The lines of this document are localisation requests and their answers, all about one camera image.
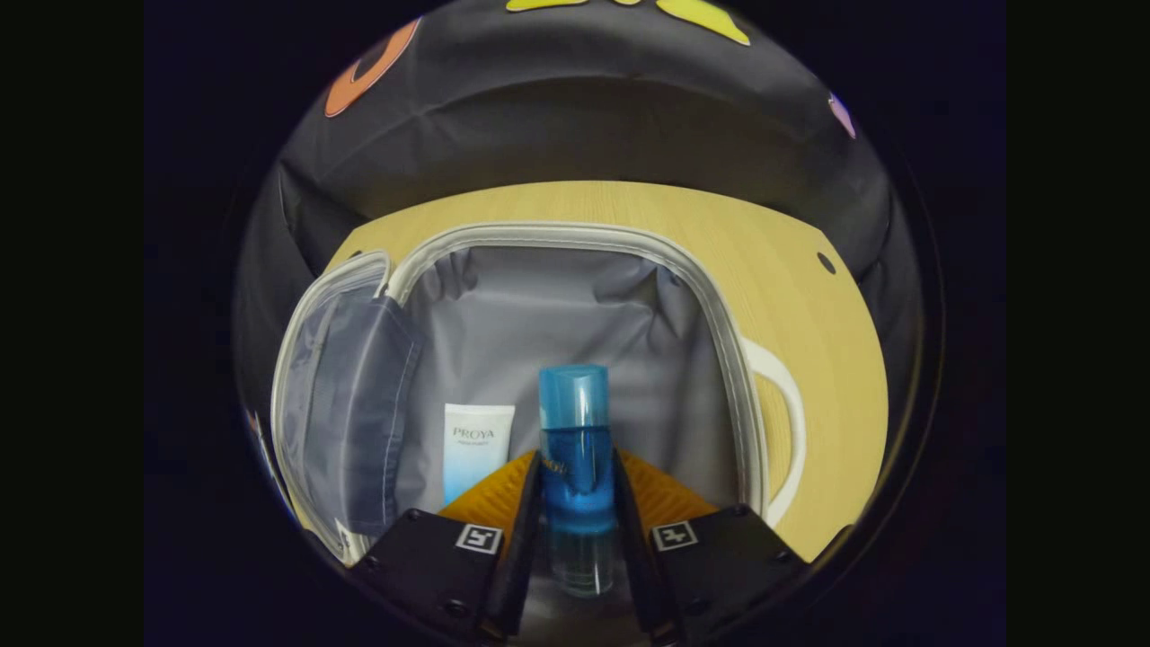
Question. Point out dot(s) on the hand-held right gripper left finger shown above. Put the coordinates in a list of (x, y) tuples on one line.
[(526, 557)]

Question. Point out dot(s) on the white suitcase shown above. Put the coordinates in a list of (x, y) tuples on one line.
[(557, 314)]

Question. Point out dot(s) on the white cream tube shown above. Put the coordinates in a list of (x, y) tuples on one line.
[(476, 449)]

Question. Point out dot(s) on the blue toner bottle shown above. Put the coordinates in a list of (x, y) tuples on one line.
[(575, 467)]

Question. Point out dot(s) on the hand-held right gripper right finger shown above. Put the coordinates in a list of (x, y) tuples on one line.
[(633, 557)]

